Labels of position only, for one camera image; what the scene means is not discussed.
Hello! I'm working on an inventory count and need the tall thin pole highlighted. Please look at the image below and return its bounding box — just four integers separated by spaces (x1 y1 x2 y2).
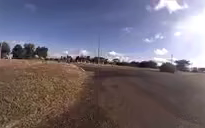
96 34 101 65

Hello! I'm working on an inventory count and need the brown dirt strip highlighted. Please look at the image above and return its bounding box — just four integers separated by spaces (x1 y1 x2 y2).
39 69 124 128

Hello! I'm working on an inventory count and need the grey asphalt road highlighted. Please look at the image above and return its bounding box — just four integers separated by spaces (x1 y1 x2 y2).
79 63 205 128

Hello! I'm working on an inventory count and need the large round bush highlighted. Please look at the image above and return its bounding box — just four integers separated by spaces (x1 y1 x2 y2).
159 62 177 74

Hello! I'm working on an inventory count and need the group of green trees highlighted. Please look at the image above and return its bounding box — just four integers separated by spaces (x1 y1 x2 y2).
0 41 50 61

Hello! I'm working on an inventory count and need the dry grass verge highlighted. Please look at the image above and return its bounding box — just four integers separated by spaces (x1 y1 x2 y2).
0 58 91 128

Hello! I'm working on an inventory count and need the short pole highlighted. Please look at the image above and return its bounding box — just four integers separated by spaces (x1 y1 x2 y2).
0 42 3 60

